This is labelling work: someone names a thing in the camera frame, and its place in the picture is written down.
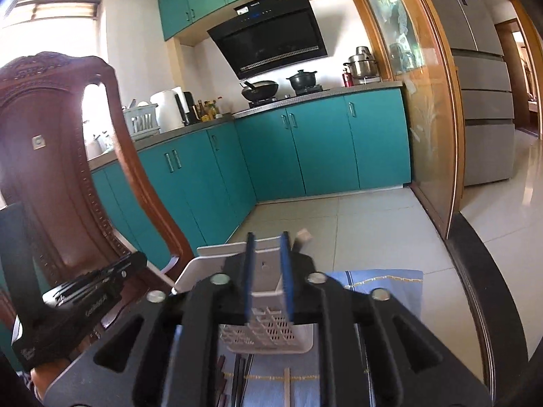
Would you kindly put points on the beige chopstick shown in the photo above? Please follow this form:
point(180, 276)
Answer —
point(287, 388)

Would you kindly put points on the black range hood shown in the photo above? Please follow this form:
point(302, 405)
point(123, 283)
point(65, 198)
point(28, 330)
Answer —
point(271, 46)

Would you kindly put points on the white dish rack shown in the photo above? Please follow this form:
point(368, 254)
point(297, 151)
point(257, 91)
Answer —
point(142, 121)

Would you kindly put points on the carved wooden headboard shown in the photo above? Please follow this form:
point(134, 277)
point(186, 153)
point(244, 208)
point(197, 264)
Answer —
point(63, 178)

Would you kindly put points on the wooden framed glass door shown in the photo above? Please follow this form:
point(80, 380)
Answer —
point(428, 114)

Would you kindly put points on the black countertop appliance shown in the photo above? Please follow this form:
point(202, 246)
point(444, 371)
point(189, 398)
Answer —
point(189, 108)

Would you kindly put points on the black lidded cooking pot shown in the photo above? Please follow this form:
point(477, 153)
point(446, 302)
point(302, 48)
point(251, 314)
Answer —
point(301, 81)

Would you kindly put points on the black wok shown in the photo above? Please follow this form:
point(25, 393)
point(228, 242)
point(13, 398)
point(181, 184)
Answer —
point(261, 89)

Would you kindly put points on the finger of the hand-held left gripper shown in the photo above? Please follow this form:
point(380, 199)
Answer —
point(102, 275)

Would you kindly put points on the black chopstick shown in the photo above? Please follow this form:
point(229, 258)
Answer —
point(234, 383)
point(242, 383)

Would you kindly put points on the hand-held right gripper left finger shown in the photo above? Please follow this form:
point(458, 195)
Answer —
point(250, 280)

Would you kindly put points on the white plastic utensil holder basket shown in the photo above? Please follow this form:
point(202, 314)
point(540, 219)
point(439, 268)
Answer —
point(271, 326)

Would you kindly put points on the row of condiment bottles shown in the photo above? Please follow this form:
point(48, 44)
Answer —
point(208, 110)

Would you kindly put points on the stainless steel stock pot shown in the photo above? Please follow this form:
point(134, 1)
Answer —
point(362, 65)

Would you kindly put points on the light blue checked cloth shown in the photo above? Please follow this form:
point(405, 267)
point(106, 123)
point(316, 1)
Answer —
point(394, 280)

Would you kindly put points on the red bottle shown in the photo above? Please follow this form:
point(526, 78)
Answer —
point(348, 78)

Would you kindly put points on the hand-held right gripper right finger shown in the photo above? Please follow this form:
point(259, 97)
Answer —
point(288, 280)

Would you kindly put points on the teal lower kitchen cabinets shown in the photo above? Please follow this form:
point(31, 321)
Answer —
point(322, 144)

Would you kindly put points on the gas stove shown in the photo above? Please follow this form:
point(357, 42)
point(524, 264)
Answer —
point(292, 94)

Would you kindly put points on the kitchen window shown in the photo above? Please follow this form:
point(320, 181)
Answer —
point(55, 21)

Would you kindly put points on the white electric kettle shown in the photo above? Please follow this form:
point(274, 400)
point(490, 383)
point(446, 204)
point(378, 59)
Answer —
point(165, 110)

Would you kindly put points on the silver refrigerator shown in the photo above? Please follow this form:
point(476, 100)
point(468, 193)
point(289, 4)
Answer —
point(479, 93)

